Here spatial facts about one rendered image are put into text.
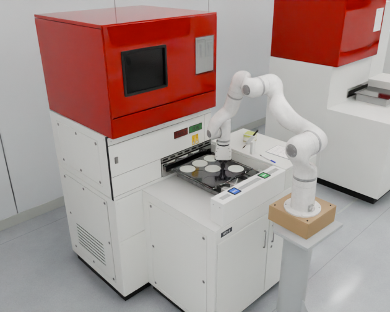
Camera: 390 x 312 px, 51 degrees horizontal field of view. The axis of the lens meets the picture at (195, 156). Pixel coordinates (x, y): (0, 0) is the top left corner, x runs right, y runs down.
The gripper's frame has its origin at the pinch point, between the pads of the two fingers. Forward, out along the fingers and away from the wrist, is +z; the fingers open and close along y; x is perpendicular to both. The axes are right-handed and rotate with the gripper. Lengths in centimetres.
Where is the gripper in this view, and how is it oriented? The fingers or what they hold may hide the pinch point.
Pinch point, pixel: (223, 165)
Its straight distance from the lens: 259.5
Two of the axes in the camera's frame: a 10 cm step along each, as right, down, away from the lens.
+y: 10.0, 0.1, -0.5
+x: 0.6, -4.2, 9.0
